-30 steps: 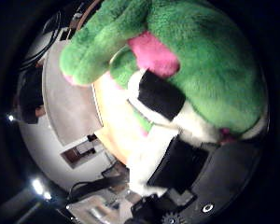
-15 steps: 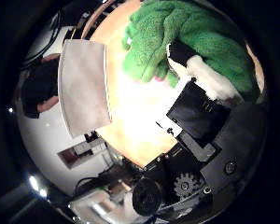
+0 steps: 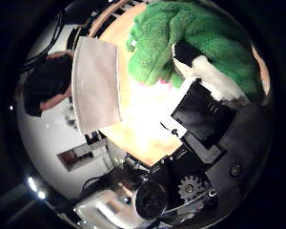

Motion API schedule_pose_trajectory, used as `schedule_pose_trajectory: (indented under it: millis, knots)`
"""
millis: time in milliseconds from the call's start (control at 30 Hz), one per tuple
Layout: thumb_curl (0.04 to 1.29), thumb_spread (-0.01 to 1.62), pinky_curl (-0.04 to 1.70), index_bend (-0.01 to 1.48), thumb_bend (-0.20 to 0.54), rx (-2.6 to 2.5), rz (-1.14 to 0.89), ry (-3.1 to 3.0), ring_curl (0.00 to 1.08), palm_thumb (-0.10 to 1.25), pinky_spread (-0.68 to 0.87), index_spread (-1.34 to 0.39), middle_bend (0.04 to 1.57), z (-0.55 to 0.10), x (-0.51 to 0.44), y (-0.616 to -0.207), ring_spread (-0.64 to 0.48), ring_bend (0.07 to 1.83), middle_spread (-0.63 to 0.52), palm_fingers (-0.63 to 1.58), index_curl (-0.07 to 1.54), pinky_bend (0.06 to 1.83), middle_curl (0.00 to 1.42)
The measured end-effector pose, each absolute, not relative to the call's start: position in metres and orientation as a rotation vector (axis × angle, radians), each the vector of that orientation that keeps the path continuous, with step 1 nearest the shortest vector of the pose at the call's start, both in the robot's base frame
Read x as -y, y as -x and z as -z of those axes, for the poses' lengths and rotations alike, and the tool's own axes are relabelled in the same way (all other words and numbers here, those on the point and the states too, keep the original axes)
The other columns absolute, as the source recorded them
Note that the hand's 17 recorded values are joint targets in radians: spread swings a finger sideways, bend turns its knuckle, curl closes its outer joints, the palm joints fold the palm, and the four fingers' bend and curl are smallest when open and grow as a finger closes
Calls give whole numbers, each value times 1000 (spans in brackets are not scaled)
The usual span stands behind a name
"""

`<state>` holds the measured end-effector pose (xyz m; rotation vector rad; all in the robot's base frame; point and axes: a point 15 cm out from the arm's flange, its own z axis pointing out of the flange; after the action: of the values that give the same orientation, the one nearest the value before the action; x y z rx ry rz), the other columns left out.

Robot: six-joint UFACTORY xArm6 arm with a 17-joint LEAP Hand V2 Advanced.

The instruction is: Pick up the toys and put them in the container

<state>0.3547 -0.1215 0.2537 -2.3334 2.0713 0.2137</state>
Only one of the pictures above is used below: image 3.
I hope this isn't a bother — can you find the green and pink plush toy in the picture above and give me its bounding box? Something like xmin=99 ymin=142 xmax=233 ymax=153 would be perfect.
xmin=125 ymin=1 xmax=265 ymax=96

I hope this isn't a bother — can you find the white low cabinet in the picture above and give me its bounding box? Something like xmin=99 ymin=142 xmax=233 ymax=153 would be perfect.
xmin=56 ymin=139 xmax=113 ymax=174

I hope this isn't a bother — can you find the person in black shirt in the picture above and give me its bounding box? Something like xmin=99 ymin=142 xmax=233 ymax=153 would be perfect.
xmin=22 ymin=51 xmax=76 ymax=118

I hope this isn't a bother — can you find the wooden desk with black frame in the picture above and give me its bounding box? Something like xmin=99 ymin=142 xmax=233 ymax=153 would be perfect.
xmin=88 ymin=0 xmax=147 ymax=40

